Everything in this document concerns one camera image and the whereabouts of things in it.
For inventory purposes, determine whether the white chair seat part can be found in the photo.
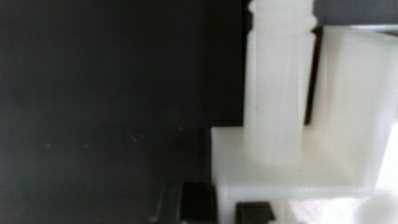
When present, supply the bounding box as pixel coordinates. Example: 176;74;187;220
212;24;398;224

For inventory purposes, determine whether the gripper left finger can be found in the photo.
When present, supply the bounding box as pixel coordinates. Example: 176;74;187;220
148;182;217;224

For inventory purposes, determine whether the white chair leg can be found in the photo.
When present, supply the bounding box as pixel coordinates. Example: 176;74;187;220
244;0;317;166

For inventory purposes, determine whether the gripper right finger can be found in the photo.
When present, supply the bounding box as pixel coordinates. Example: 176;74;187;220
235;202;276;224

